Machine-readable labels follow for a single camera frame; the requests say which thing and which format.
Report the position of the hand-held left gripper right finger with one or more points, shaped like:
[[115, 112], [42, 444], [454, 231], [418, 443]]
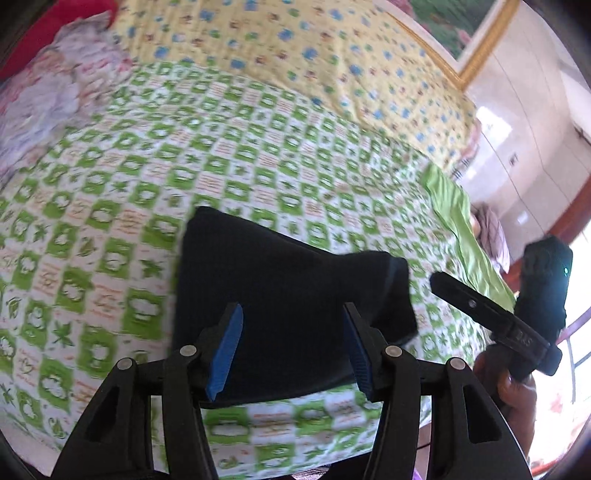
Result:
[[358, 350]]

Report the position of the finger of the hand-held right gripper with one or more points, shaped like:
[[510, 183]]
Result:
[[466, 300]]

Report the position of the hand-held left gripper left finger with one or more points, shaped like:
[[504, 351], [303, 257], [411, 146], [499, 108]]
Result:
[[226, 350]]

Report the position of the black pants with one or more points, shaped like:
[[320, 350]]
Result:
[[286, 286]]

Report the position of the person's right hand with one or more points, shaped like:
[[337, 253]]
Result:
[[517, 397]]

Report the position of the plain green sheet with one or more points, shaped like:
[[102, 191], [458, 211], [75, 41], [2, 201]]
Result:
[[461, 230]]

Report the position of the mauve cloth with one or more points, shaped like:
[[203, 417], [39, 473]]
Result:
[[491, 230]]

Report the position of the plaid cloth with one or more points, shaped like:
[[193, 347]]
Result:
[[461, 170]]

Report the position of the pink pillow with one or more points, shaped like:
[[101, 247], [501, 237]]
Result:
[[474, 136]]

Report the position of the green checkered bed sheet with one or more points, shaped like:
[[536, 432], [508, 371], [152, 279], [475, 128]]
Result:
[[115, 207]]

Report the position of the gold framed floral painting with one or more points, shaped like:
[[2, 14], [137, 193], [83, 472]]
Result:
[[443, 18]]

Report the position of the yellow printed quilt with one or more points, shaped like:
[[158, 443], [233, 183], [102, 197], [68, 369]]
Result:
[[277, 46]]

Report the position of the pink floral cloth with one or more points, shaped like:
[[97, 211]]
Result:
[[46, 92]]

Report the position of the red cloth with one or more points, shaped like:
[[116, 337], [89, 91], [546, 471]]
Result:
[[27, 46]]

